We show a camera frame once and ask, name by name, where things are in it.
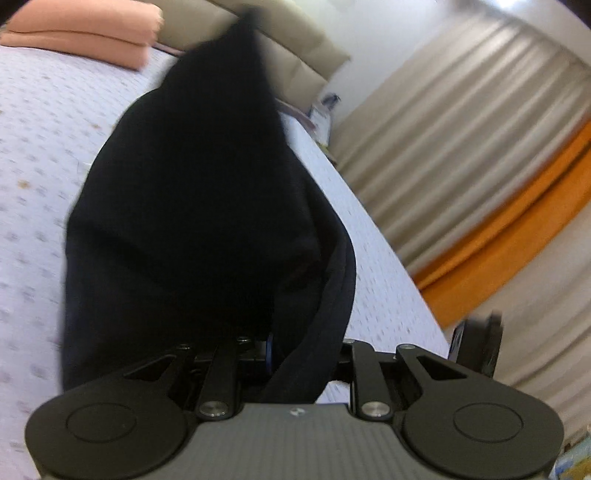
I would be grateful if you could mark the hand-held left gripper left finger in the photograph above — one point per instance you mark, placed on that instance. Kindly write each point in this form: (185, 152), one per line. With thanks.
(268, 351)

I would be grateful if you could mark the dark navy striped hoodie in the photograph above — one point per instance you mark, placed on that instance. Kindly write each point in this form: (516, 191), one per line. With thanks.
(194, 184)

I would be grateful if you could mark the folded pink blanket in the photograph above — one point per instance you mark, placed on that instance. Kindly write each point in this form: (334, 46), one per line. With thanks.
(83, 32)

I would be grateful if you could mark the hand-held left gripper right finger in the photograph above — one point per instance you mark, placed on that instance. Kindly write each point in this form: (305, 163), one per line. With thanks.
(364, 369)

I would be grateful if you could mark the small item on nightstand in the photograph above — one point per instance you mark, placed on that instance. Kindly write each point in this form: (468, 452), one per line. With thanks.
(323, 120)

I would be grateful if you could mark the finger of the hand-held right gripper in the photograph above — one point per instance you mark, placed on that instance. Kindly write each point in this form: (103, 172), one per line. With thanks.
(475, 344)

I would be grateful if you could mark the purple bed sheet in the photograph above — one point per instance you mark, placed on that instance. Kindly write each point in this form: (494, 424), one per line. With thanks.
(295, 113)

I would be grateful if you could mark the beige padded headboard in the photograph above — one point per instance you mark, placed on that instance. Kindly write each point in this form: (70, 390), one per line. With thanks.
(300, 60)

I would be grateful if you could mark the beige pleated curtain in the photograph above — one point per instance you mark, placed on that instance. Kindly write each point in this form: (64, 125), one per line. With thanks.
(461, 115)

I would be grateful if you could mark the bed with floral quilt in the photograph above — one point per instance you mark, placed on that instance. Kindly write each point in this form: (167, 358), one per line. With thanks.
(37, 184)

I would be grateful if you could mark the orange curtain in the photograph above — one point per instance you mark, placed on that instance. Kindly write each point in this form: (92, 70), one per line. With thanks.
(508, 221)

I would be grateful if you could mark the blue object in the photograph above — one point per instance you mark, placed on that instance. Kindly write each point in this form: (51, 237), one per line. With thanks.
(575, 461)

